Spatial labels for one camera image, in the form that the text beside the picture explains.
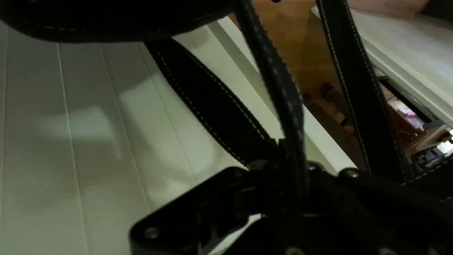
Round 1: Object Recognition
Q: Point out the black tote bag white stitching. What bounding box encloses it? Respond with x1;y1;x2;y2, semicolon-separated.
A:
0;0;453;214

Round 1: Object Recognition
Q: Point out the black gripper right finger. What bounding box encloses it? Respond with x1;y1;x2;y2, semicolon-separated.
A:
305;162;453;255

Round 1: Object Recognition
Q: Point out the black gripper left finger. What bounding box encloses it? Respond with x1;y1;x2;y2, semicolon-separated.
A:
129;163;266;255

